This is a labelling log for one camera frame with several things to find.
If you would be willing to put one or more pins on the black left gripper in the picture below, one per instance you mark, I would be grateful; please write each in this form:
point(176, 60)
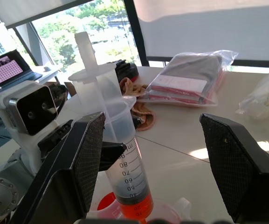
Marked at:
point(55, 137)

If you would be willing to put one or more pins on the clear bag with red-grey packs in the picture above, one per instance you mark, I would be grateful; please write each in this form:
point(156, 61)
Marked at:
point(185, 79)

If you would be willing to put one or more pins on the black laptop computer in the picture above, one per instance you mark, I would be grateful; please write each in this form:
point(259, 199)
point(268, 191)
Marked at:
point(6, 70)

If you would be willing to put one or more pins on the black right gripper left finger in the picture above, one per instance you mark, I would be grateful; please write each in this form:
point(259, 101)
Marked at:
point(62, 177)

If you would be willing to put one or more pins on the large clear plastic syringe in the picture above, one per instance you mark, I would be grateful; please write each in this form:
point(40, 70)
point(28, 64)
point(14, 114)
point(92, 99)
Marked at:
point(134, 177)

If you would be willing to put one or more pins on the black window frame post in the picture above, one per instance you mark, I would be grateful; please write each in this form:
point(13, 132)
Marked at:
point(135, 30)

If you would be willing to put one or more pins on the white roller blind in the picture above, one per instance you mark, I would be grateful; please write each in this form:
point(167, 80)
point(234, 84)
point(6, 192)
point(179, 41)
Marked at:
point(31, 9)
point(206, 30)

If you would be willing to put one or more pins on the clear crumpled plastic bag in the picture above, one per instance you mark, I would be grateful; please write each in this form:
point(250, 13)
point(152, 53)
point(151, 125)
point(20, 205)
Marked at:
point(264, 98)

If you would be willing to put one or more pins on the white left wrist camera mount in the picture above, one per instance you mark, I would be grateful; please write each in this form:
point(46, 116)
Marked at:
point(3, 102)

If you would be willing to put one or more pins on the plastic cup with red liquid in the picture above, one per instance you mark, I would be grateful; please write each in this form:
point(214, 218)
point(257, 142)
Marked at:
point(106, 202)

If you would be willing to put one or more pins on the orange knitted cloth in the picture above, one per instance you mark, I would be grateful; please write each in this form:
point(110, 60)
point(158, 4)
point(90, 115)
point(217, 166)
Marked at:
point(146, 116)

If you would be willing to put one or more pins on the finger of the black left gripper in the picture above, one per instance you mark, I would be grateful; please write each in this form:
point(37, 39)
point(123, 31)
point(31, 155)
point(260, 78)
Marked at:
point(139, 123)

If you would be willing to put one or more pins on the clear plastic cup with spout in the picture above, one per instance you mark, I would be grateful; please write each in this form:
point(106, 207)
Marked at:
point(183, 207)

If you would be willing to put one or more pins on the dark computer mouse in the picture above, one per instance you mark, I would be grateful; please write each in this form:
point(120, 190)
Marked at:
point(47, 68)

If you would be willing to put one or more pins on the black and red device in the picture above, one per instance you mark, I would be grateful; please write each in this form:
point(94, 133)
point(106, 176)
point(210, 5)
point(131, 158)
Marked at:
point(127, 70)

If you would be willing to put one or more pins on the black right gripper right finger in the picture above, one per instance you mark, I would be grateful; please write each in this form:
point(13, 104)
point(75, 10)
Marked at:
point(239, 168)

